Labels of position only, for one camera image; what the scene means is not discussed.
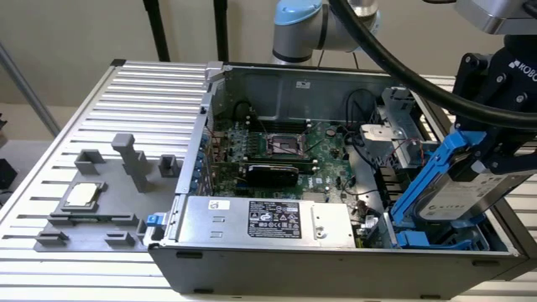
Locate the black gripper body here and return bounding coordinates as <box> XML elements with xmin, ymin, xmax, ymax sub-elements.
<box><xmin>487</xmin><ymin>33</ymin><xmax>537</xmax><ymax>108</ymax></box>

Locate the hard disk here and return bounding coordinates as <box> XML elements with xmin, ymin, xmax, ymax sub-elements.
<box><xmin>389</xmin><ymin>128</ymin><xmax>526</xmax><ymax>253</ymax></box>

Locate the empty blue disk caddy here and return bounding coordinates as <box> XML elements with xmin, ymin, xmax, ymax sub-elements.
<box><xmin>394</xmin><ymin>230</ymin><xmax>441</xmax><ymax>250</ymax></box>

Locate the silver metal drive cage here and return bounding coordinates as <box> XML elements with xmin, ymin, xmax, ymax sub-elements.
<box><xmin>360</xmin><ymin>87</ymin><xmax>439</xmax><ymax>169</ymax></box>

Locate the green motherboard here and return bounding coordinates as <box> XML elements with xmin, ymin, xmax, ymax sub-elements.
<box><xmin>205</xmin><ymin>121</ymin><xmax>381</xmax><ymax>204</ymax></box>

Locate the black RAM slot row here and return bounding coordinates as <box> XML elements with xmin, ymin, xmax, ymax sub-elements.
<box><xmin>245</xmin><ymin>155</ymin><xmax>316</xmax><ymax>164</ymax></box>
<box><xmin>256</xmin><ymin>118</ymin><xmax>306</xmax><ymax>133</ymax></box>

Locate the CPU socket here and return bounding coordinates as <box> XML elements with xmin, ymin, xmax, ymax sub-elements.
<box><xmin>260</xmin><ymin>132</ymin><xmax>310</xmax><ymax>157</ymax></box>

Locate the black graphics card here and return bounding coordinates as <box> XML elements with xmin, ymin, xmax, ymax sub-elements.
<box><xmin>212</xmin><ymin>160</ymin><xmax>316</xmax><ymax>193</ymax></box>

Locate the black stand pole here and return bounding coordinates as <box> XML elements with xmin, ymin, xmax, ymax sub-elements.
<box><xmin>141</xmin><ymin>0</ymin><xmax>172</xmax><ymax>62</ymax></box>
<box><xmin>212</xmin><ymin>0</ymin><xmax>230</xmax><ymax>62</ymax></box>

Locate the black open PC case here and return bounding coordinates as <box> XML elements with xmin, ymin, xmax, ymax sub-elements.
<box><xmin>146</xmin><ymin>61</ymin><xmax>530</xmax><ymax>299</ymax></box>

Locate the silver power supply unit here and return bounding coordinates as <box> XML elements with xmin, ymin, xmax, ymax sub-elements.
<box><xmin>173</xmin><ymin>195</ymin><xmax>358</xmax><ymax>250</ymax></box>

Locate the grey parts rack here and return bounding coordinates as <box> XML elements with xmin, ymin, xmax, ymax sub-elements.
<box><xmin>34</xmin><ymin>133</ymin><xmax>185</xmax><ymax>253</ymax></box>

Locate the silver CPU chip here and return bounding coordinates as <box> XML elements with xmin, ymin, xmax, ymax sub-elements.
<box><xmin>68</xmin><ymin>182</ymin><xmax>102</xmax><ymax>208</ymax></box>

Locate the silver metal pole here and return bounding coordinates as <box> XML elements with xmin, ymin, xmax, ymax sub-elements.
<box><xmin>0</xmin><ymin>40</ymin><xmax>60</xmax><ymax>137</ymax></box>

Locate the black box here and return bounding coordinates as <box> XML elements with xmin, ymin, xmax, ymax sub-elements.
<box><xmin>0</xmin><ymin>159</ymin><xmax>18</xmax><ymax>189</ymax></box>

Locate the red and black wire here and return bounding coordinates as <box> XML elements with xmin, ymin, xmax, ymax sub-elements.
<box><xmin>395</xmin><ymin>138</ymin><xmax>425</xmax><ymax>160</ymax></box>

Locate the thick black hose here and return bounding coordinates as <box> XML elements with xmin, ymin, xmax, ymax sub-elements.
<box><xmin>328</xmin><ymin>0</ymin><xmax>537</xmax><ymax>124</ymax></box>

